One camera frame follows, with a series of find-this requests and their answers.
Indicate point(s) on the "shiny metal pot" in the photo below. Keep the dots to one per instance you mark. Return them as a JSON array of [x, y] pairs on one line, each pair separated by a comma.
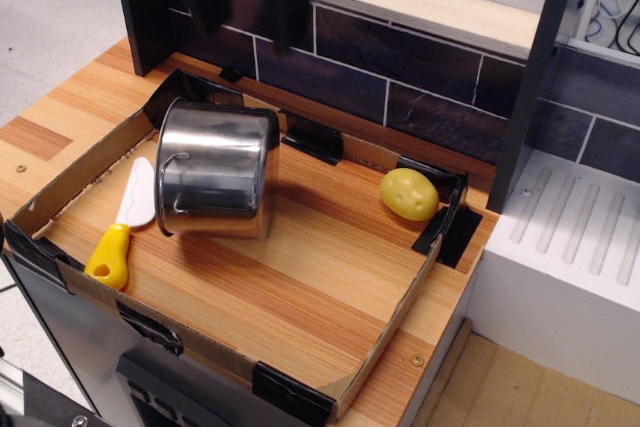
[[216, 170]]

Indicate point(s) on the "cardboard fence with black tape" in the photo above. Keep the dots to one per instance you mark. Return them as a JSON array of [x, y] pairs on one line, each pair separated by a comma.
[[341, 315]]

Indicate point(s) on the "yellow toy potato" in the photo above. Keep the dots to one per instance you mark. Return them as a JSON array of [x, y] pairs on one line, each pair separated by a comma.
[[409, 194]]

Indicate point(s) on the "light wooden shelf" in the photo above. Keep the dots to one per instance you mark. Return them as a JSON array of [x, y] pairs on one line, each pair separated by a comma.
[[481, 24]]

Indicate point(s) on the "white drying rack sink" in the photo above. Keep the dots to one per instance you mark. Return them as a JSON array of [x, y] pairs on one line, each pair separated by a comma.
[[558, 281]]

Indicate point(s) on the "dark grey vertical post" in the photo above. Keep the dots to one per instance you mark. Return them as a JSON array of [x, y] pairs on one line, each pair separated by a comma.
[[520, 133]]

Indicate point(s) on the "yellow handled white toy knife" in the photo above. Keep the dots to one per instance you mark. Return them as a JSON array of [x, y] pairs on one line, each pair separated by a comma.
[[108, 262]]

